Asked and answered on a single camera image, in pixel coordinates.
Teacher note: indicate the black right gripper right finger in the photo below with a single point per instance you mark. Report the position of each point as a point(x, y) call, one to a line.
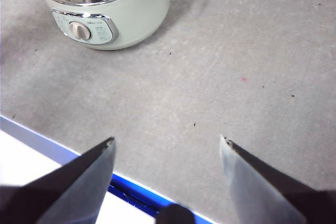
point(262, 192)

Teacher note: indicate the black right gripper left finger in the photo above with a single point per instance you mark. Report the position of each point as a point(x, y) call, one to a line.
point(65, 195)

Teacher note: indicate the pale green electric pot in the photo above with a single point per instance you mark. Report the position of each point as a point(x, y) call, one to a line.
point(141, 16)

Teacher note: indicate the black rounded object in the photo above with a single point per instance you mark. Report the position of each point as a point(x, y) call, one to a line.
point(174, 214)

